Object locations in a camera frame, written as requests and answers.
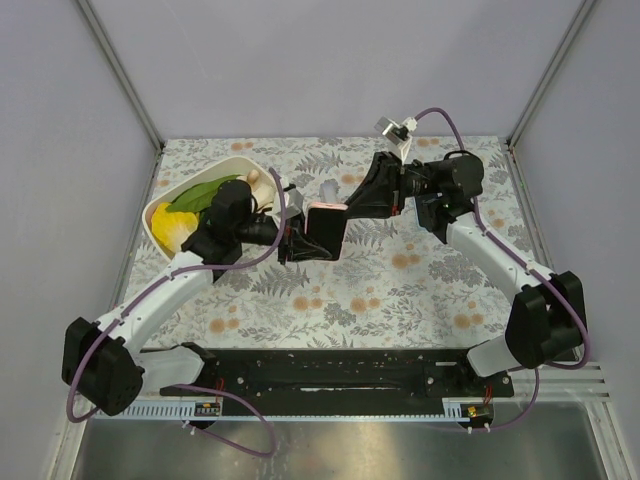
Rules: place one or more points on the green leaf toy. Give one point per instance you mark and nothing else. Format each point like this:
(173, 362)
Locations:
(198, 197)

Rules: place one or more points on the floral patterned table mat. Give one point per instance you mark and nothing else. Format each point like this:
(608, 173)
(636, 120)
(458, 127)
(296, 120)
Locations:
(395, 284)

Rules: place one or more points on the beige mushroom toy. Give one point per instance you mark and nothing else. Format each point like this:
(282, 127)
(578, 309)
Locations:
(251, 178)

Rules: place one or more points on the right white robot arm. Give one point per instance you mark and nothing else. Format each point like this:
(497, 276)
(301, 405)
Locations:
(547, 317)

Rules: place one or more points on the aluminium frame rail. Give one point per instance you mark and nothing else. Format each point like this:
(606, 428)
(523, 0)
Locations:
(108, 51)

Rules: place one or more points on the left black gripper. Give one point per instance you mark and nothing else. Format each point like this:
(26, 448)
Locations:
(286, 242)

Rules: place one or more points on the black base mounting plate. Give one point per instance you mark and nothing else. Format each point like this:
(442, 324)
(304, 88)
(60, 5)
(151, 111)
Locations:
(325, 383)

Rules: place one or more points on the yellow cabbage toy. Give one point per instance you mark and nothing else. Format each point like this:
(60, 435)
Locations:
(172, 229)

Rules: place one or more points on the white slotted cable duct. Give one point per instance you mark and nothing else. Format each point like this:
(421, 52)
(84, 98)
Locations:
(183, 409)

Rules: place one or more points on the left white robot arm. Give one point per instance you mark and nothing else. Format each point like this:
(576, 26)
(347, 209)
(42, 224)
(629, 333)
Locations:
(104, 360)

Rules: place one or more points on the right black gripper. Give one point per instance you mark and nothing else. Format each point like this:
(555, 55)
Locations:
(396, 185)

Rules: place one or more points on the black phone blue case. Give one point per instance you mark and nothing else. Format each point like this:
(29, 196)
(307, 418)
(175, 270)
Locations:
(426, 207)

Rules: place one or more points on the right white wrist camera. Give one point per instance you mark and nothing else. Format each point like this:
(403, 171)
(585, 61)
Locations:
(398, 134)

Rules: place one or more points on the cream oval plastic tray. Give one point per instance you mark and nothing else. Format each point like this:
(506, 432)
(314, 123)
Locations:
(234, 165)

